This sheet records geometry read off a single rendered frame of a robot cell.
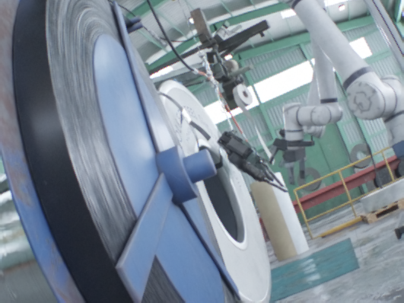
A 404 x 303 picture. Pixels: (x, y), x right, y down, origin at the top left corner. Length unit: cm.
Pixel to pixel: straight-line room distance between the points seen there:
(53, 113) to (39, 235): 8
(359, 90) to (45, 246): 157
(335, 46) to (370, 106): 29
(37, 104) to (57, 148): 4
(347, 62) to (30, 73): 159
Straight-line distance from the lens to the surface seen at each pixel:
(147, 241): 37
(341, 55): 184
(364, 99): 176
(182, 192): 55
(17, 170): 30
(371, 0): 219
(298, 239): 695
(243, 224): 237
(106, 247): 30
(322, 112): 197
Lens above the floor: 53
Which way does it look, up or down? 12 degrees up
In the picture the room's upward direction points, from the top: 21 degrees counter-clockwise
